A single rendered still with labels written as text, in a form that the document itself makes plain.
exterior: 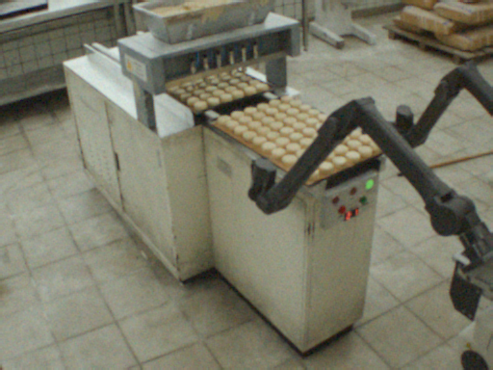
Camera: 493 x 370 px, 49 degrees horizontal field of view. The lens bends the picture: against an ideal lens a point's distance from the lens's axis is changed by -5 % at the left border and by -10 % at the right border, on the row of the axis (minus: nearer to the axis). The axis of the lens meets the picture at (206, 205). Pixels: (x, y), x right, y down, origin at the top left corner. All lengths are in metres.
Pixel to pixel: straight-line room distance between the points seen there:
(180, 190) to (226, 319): 0.63
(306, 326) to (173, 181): 0.81
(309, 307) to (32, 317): 1.36
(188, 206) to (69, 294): 0.80
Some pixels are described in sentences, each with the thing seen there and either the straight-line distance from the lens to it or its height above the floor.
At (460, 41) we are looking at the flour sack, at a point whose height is 0.21.
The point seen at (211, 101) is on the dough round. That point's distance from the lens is 2.40.
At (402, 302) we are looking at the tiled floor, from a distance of 2.79.
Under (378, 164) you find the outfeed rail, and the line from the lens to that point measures 2.05.
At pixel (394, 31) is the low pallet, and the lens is 6.29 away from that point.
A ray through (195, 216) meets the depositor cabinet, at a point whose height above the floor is 0.41.
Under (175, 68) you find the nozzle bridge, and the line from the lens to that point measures 2.36.
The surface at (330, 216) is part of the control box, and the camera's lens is 1.97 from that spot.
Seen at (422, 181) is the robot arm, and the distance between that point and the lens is 1.40.
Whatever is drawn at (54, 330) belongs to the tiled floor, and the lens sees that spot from 2.78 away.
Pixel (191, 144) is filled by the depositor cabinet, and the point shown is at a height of 0.77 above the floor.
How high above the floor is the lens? 1.88
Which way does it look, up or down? 34 degrees down
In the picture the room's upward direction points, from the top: 5 degrees counter-clockwise
